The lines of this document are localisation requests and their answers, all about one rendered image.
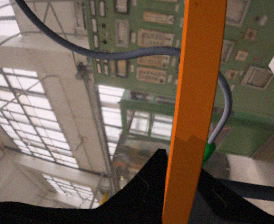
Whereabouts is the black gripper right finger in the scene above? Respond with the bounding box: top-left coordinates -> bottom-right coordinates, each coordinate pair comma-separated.
188,168 -> 274,224

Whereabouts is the orange long bar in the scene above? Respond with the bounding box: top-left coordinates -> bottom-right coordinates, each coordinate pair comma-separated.
162,0 -> 227,224

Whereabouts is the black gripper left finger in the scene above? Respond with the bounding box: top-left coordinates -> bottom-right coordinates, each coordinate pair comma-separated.
0,149 -> 169,224

